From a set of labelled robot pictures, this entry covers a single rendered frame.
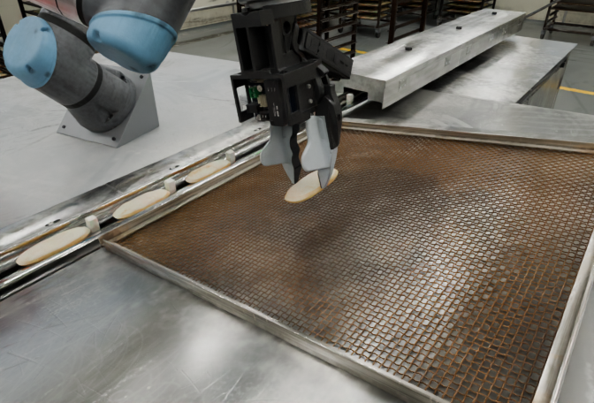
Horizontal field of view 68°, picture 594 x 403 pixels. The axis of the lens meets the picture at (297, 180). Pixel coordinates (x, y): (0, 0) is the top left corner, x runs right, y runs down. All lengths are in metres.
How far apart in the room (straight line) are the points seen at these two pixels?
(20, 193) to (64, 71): 0.24
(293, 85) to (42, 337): 0.34
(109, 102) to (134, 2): 0.57
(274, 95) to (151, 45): 0.13
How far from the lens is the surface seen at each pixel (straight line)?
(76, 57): 0.97
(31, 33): 0.97
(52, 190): 0.92
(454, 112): 1.23
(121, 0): 0.48
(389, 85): 1.12
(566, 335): 0.40
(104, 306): 0.50
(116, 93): 1.03
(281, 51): 0.46
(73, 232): 0.71
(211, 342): 0.41
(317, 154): 0.49
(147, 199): 0.74
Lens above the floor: 1.24
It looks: 30 degrees down
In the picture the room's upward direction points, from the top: straight up
